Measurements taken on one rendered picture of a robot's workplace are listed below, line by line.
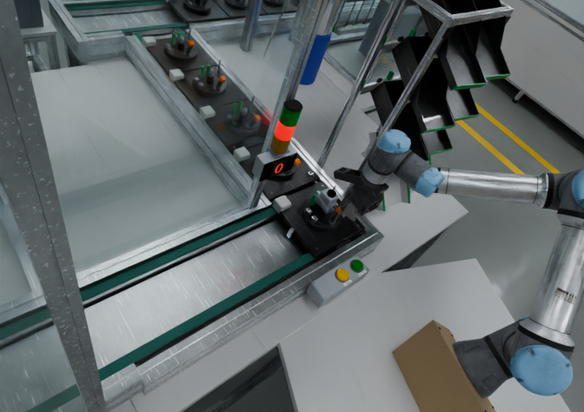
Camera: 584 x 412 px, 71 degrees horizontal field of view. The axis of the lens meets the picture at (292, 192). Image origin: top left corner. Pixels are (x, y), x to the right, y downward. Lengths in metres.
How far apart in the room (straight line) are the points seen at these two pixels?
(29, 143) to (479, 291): 1.61
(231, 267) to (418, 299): 0.68
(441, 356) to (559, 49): 4.19
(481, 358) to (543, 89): 4.17
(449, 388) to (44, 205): 1.10
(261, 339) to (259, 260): 0.24
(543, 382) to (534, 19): 4.37
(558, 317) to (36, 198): 1.04
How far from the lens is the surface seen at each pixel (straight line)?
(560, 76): 5.11
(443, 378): 1.27
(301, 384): 1.27
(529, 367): 1.13
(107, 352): 1.19
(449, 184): 1.22
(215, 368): 1.24
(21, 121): 0.30
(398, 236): 1.68
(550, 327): 1.14
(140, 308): 1.22
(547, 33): 5.12
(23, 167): 0.34
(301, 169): 1.55
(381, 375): 1.38
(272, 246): 1.37
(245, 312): 1.20
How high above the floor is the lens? 2.03
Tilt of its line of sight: 47 degrees down
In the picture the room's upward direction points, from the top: 23 degrees clockwise
